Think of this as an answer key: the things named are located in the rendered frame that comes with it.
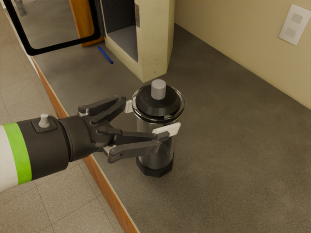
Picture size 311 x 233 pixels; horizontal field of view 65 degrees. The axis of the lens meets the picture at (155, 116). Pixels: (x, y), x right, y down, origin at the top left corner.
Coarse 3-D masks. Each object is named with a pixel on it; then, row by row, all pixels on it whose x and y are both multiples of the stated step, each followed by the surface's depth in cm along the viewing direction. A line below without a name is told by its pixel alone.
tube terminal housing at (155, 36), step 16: (144, 0) 71; (160, 0) 74; (144, 16) 75; (160, 16) 78; (144, 32) 78; (160, 32) 82; (112, 48) 104; (144, 48) 83; (160, 48) 87; (128, 64) 98; (144, 64) 87; (160, 64) 92; (144, 80) 93
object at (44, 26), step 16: (32, 0) 84; (48, 0) 86; (64, 0) 89; (80, 0) 91; (32, 16) 87; (48, 16) 90; (64, 16) 92; (80, 16) 95; (32, 32) 91; (48, 32) 94; (64, 32) 97; (80, 32) 100
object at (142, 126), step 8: (136, 104) 48; (184, 104) 49; (176, 112) 47; (160, 120) 46; (176, 120) 50; (144, 128) 50; (152, 128) 49; (168, 144) 54; (160, 152) 55; (168, 152) 56; (144, 160) 59; (152, 160) 57; (160, 160) 57; (168, 160) 59; (152, 168) 60; (160, 168) 60
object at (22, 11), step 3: (15, 0) 80; (18, 0) 80; (21, 0) 81; (15, 3) 81; (18, 3) 81; (21, 3) 81; (18, 6) 82; (21, 6) 82; (18, 9) 82; (21, 9) 83; (24, 9) 83; (21, 12) 84; (24, 12) 84; (21, 15) 84; (24, 15) 84
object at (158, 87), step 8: (160, 80) 46; (144, 88) 49; (152, 88) 46; (160, 88) 45; (168, 88) 50; (136, 96) 49; (144, 96) 48; (152, 96) 47; (160, 96) 47; (168, 96) 48; (176, 96) 48; (144, 104) 46; (152, 104) 46; (160, 104) 46; (168, 104) 46; (176, 104) 47; (144, 112) 46; (152, 112) 46; (160, 112) 46; (168, 112) 46
